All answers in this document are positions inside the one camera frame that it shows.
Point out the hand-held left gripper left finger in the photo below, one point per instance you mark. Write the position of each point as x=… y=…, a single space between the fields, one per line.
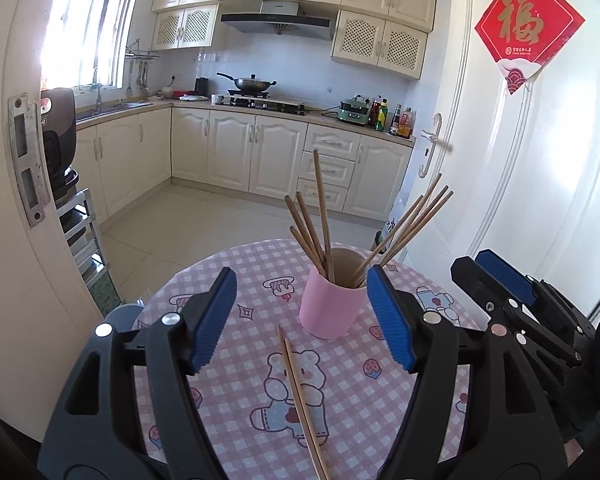
x=212 y=320

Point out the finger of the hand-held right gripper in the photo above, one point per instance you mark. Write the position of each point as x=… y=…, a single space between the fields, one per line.
x=505 y=272
x=480 y=285

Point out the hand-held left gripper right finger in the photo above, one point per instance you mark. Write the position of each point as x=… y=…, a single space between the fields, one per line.
x=387 y=315

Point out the pink cup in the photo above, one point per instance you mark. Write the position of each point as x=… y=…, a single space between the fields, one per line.
x=325 y=307

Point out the bundle of wooden chopsticks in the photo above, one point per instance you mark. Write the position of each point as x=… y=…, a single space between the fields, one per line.
x=321 y=200

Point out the single brown wooden chopstick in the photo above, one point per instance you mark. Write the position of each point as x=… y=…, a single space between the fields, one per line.
x=316 y=435

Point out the pink checked tablecloth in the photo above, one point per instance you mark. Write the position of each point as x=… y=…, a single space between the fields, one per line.
x=230 y=400

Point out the grey round stool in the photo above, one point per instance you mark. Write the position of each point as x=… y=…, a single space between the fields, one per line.
x=125 y=317

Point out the white plastic bag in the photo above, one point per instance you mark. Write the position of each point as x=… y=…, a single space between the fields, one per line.
x=392 y=222

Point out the white door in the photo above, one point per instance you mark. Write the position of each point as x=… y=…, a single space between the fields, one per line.
x=530 y=170

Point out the metal storage rack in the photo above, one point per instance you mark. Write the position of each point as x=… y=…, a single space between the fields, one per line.
x=85 y=240

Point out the orange condiment bottle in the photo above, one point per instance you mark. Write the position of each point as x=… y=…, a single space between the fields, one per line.
x=405 y=125

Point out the cream base cabinet with drawers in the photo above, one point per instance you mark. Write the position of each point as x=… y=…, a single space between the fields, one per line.
x=280 y=155

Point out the cream sink base cabinet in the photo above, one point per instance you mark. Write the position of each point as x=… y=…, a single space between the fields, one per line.
x=125 y=160

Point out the dark sauce bottle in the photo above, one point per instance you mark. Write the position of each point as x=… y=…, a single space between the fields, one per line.
x=394 y=121

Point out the green condiment bottle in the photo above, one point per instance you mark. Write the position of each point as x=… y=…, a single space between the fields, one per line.
x=383 y=116

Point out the red-cap condiment bottle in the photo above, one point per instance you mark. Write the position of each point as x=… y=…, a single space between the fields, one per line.
x=375 y=114

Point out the green countertop appliance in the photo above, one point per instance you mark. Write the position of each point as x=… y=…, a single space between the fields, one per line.
x=354 y=112

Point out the gas stove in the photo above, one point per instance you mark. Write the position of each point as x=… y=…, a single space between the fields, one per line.
x=267 y=102

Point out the red countertop container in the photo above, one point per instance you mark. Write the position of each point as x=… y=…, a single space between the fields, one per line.
x=184 y=94

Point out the steel kitchen sink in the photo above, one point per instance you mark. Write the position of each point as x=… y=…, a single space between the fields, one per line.
x=115 y=107

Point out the steel wok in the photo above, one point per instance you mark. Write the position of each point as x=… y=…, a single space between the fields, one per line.
x=252 y=82

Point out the metal door strike plate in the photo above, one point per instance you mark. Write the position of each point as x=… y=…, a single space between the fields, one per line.
x=27 y=160

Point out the dark brown kitchen appliance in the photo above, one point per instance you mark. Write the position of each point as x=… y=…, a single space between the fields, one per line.
x=57 y=130

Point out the red diamond door poster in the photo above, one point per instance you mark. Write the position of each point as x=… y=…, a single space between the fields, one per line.
x=527 y=25

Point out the sink faucet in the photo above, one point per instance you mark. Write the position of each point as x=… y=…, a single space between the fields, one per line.
x=99 y=97

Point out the black range hood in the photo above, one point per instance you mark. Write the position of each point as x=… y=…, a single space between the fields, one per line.
x=275 y=22

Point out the kitchen window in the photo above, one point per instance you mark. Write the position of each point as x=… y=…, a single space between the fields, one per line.
x=90 y=25

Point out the wall utensil rack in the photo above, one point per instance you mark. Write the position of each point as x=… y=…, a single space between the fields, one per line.
x=141 y=67

